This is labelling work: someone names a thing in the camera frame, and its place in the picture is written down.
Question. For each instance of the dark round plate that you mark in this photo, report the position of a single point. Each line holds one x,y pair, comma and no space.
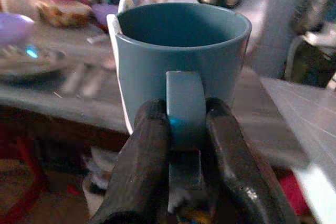
29,68

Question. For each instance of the white chair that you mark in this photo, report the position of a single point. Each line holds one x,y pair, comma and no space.
309,56

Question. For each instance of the blue ceramic mug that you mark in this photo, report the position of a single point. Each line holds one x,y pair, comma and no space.
181,64

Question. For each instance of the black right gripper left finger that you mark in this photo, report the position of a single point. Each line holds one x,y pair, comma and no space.
141,161

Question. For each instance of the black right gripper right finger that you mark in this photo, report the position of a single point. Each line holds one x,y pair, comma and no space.
236,161

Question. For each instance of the purple plastic bowl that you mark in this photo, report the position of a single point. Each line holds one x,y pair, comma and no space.
13,28

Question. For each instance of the white ceramic mug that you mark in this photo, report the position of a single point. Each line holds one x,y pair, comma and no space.
115,40

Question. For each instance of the small purple bowl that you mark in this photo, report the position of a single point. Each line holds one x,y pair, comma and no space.
103,12

